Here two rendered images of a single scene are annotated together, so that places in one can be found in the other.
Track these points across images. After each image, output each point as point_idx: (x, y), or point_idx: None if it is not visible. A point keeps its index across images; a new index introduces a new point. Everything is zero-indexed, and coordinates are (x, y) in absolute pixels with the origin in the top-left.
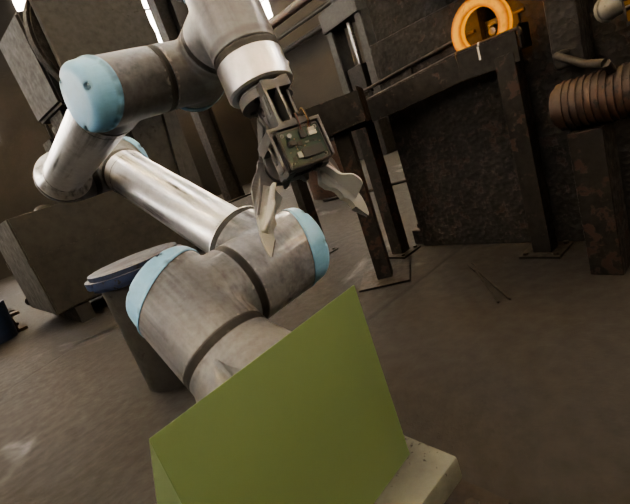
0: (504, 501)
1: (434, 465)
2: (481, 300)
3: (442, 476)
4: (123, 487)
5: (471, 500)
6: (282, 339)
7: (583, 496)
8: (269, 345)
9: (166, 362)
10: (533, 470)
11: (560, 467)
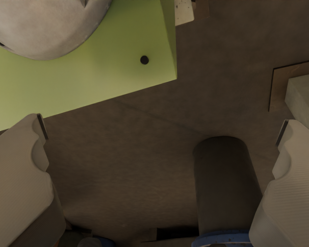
0: (207, 14)
1: (178, 15)
2: None
3: (175, 25)
4: None
5: (193, 4)
6: (63, 111)
7: (238, 33)
8: (45, 43)
9: None
10: (243, 2)
11: (253, 12)
